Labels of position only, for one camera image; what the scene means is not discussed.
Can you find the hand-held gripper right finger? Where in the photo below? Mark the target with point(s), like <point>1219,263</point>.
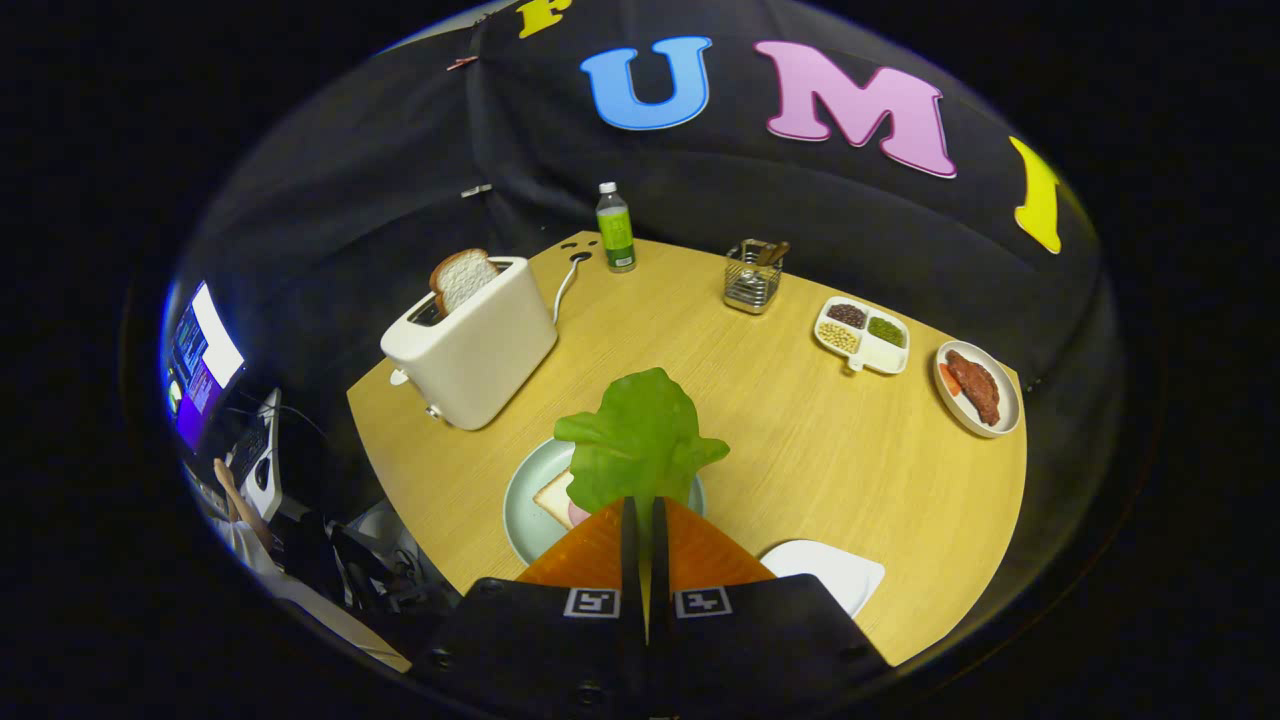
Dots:
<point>658,560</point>

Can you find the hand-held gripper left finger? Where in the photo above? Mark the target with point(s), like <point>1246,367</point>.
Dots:
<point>630,560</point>

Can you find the green lettuce leaf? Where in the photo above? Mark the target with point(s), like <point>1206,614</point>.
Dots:
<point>640,440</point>

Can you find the toast bread slice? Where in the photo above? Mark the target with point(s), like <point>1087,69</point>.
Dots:
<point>465,280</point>

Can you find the pink ham slice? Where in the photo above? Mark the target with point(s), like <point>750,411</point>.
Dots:
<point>578,514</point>

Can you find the white bread slice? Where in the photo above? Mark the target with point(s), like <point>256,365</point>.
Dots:
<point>555,497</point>

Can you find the pale green round plate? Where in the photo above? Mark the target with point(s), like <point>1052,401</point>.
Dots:
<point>525,510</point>

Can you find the white square plate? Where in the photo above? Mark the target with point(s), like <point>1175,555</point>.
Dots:
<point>830,575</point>

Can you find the white toaster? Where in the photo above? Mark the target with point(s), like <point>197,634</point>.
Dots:
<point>480,350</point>

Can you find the white divided bean dish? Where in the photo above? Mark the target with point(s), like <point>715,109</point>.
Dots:
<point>880,355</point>

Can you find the green drink bottle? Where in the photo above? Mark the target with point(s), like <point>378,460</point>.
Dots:
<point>616,235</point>

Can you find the wooden utensil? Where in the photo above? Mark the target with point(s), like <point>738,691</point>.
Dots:
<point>775,252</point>

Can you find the round white meat plate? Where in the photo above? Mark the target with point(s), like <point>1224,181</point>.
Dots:
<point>960,410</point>

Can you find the orange carrot piece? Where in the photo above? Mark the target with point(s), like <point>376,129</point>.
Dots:
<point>948,380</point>

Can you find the red meat slice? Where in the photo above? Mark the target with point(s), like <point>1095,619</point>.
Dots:
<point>975,385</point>

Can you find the silver cloth clip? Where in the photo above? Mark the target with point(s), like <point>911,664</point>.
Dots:
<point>476,190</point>

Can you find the computer monitor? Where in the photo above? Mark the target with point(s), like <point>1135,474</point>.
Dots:
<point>200,370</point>

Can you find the orange cloth clip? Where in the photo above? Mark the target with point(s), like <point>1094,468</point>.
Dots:
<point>462,63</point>

